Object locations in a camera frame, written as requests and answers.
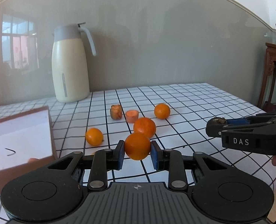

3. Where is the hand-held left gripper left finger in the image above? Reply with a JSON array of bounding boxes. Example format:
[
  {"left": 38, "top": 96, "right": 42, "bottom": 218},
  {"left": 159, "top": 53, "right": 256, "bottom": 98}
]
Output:
[{"left": 45, "top": 141, "right": 125, "bottom": 190}]

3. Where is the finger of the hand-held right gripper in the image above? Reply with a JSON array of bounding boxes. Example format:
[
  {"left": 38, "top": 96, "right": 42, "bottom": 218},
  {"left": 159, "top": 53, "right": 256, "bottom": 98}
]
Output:
[
  {"left": 205, "top": 119, "right": 276, "bottom": 138},
  {"left": 226, "top": 112, "right": 276, "bottom": 126}
]

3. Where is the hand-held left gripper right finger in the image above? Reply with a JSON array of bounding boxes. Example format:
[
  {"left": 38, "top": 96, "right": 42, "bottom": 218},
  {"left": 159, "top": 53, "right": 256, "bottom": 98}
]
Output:
[{"left": 151, "top": 140, "right": 234, "bottom": 189}]

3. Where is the medium orange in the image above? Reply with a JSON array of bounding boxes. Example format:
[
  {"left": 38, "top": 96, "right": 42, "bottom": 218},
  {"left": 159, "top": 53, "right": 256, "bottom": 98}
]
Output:
[{"left": 124, "top": 132, "right": 151, "bottom": 161}]

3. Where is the brown-skinned carrot chunk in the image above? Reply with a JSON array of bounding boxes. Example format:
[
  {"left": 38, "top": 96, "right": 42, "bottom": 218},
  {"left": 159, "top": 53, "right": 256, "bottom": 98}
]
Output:
[{"left": 110, "top": 105, "right": 123, "bottom": 120}]

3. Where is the brown cardboard box white inside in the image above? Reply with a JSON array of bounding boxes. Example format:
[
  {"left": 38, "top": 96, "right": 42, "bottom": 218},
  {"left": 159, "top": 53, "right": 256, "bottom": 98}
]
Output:
[{"left": 0, "top": 106, "right": 58, "bottom": 195}]

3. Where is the small orange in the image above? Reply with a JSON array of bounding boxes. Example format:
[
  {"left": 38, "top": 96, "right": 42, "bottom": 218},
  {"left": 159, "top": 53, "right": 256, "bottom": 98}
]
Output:
[
  {"left": 154, "top": 103, "right": 171, "bottom": 119},
  {"left": 85, "top": 127, "right": 104, "bottom": 146}
]

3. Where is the large orange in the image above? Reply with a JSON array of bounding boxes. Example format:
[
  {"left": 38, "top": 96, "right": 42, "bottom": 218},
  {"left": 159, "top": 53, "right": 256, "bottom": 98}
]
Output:
[{"left": 133, "top": 117, "right": 157, "bottom": 139}]

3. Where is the white black-grid tablecloth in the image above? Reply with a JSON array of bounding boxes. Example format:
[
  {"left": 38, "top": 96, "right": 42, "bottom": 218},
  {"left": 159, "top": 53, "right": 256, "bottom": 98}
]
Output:
[{"left": 0, "top": 82, "right": 276, "bottom": 224}]

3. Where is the carrot slice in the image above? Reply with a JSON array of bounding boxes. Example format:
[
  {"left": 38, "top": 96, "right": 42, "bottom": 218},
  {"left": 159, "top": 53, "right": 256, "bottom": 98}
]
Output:
[{"left": 125, "top": 110, "right": 139, "bottom": 124}]

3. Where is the carved wooden side table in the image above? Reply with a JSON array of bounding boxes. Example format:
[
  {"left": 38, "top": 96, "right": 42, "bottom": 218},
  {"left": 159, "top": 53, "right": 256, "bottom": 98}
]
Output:
[{"left": 257, "top": 42, "right": 276, "bottom": 115}]

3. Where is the cream thermos jug grey lid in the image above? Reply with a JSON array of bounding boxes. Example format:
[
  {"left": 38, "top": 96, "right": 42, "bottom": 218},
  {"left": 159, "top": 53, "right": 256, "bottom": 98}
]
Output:
[{"left": 51, "top": 22, "right": 97, "bottom": 103}]

